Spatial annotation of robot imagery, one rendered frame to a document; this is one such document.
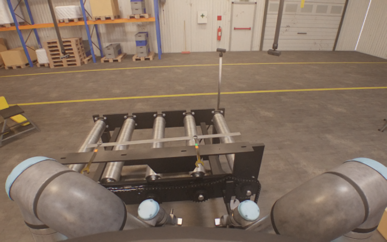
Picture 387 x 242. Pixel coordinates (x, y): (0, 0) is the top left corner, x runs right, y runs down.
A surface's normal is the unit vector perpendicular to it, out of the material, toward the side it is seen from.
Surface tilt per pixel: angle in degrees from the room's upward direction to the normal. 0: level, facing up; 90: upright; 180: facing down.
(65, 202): 39
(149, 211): 19
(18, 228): 0
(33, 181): 25
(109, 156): 0
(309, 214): 50
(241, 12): 90
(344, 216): 61
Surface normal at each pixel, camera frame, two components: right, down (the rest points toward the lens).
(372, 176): 0.09, -0.72
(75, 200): 0.48, -0.48
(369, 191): 0.22, -0.45
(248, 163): 0.09, 0.49
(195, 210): -0.01, -0.87
